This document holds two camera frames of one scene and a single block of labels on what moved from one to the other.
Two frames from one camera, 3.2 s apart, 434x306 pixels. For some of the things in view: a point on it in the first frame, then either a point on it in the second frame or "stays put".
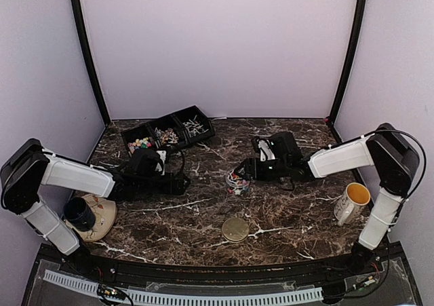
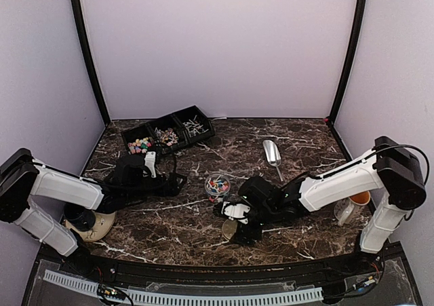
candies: [241, 185] to [217, 185]
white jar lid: [235, 229] stays put
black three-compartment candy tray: [177, 129] stays put
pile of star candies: [142, 143] stays put
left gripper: [180, 188] stays put
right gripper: [249, 163] to [240, 238]
